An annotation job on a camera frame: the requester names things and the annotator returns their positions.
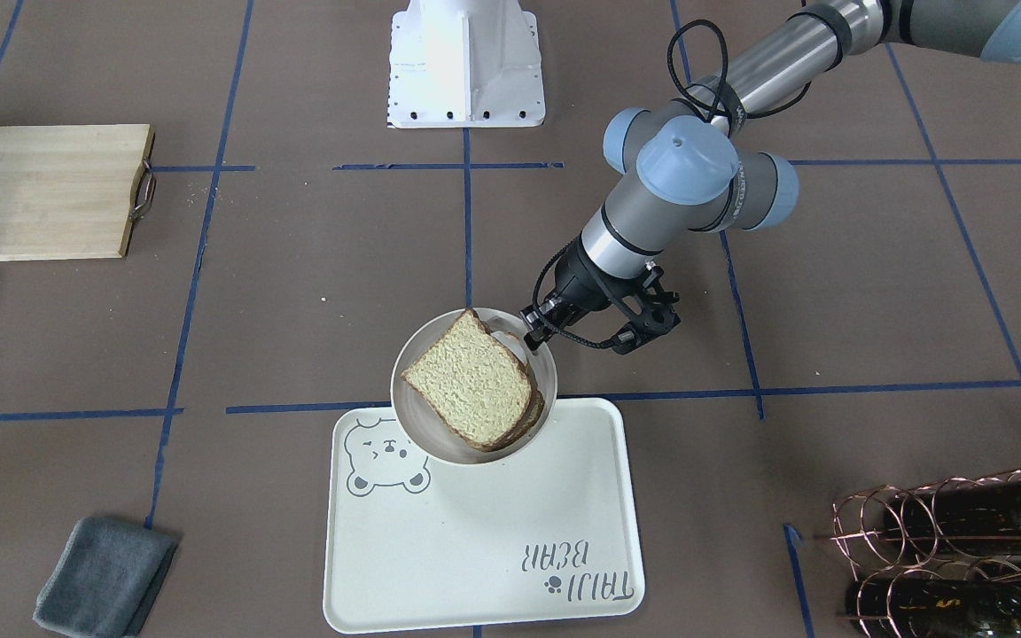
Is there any white round plate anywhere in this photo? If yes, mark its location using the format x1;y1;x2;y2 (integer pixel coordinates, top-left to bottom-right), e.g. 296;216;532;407
390;307;557;464

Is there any dark wine bottle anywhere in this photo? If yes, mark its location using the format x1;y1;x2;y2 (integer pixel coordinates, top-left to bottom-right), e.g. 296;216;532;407
844;571;1021;637
883;480;1021;557

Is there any dark wine bottle lower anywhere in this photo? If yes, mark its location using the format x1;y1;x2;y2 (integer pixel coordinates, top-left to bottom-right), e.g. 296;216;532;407
844;571;1021;637

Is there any dark wine bottle upper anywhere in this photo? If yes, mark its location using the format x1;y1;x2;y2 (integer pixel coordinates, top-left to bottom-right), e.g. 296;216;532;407
883;480;1021;557

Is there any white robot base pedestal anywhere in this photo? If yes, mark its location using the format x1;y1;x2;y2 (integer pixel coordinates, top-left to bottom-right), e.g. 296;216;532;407
386;1;546;129

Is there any metal cutting board handle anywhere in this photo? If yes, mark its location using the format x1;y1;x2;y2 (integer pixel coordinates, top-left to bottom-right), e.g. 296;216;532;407
129;159;157;222

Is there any wooden cutting board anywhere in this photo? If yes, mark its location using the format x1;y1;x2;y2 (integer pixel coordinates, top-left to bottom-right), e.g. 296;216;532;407
0;124;154;261

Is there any cream bear tray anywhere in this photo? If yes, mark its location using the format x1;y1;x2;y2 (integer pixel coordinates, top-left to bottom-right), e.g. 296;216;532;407
323;399;647;634

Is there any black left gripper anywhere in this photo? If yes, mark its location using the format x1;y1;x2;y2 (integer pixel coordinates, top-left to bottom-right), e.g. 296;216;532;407
521;239;680;354

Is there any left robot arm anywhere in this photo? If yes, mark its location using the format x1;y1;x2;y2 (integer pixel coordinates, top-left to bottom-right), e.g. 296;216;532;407
521;1;1021;354

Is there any bread slice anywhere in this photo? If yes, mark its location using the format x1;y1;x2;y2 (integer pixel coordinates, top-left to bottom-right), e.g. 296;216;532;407
478;331;546;453
401;308;534;451

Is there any copper wire bottle rack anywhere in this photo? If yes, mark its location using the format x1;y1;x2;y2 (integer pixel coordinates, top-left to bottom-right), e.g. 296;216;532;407
826;468;1021;587

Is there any grey folded cloth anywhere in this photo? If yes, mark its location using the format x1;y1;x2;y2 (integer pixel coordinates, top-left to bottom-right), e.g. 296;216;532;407
33;516;179;637

